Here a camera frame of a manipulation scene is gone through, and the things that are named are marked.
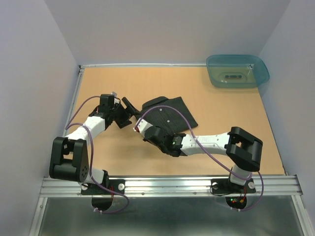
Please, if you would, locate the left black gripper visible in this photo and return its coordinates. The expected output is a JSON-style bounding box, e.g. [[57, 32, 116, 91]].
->
[[110, 97, 141, 129]]

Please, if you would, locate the black striped long sleeve shirt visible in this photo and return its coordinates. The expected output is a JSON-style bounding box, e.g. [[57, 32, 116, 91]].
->
[[135, 96, 198, 135]]

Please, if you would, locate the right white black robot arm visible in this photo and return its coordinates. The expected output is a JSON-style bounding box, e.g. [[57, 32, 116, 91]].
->
[[139, 125, 263, 195]]

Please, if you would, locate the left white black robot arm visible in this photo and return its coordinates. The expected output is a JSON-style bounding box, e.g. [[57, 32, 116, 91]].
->
[[49, 93, 140, 195]]

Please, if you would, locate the teal translucent plastic bin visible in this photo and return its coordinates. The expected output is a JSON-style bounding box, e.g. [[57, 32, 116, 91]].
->
[[206, 55, 270, 89]]

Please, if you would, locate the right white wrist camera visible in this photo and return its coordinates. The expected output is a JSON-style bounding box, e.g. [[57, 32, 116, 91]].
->
[[133, 119, 152, 136]]

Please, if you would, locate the aluminium left side rail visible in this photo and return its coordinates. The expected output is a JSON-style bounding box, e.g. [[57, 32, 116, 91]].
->
[[61, 65, 85, 137]]

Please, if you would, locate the aluminium front mounting rail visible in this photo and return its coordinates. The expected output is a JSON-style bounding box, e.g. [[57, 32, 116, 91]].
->
[[40, 175, 303, 198]]

